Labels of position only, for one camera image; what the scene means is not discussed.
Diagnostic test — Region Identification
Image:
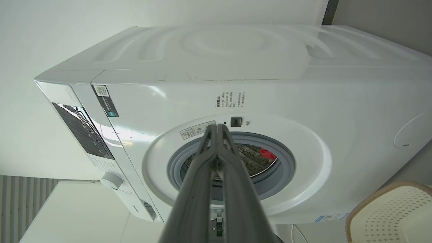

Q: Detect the silver metal door hinge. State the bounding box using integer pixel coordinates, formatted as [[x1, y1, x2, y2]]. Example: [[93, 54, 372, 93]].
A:
[[211, 209, 225, 237]]

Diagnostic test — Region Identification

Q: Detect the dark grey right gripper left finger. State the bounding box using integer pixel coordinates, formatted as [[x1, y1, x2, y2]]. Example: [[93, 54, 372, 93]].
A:
[[159, 124, 220, 243]]

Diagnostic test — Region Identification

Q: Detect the black baseboard strip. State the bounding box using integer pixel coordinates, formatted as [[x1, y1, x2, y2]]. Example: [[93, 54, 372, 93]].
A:
[[322, 0, 340, 25]]

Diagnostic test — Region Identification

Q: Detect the white front-load washing machine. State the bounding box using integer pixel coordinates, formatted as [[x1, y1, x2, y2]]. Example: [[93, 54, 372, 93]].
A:
[[34, 24, 432, 225]]

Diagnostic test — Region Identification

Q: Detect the thin white cable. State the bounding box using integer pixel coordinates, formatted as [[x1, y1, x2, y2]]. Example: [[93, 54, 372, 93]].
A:
[[290, 224, 306, 243]]

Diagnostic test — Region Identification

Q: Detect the grey slatted wall panel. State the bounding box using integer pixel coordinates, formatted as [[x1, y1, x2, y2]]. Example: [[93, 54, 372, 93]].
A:
[[0, 175, 58, 243]]

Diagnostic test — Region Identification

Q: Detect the stainless steel washing machine drum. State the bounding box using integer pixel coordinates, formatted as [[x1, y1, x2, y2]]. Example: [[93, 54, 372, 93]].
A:
[[184, 143, 279, 181]]

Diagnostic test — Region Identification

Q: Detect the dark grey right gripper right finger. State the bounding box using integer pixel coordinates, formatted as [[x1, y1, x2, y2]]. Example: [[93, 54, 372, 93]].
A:
[[218, 124, 282, 243]]

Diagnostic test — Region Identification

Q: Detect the cream perforated laundry basket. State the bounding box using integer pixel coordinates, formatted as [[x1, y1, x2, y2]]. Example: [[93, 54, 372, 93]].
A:
[[345, 181, 432, 243]]

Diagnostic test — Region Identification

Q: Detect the red and white garment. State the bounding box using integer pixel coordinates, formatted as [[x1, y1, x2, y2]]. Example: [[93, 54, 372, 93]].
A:
[[259, 148, 278, 162]]

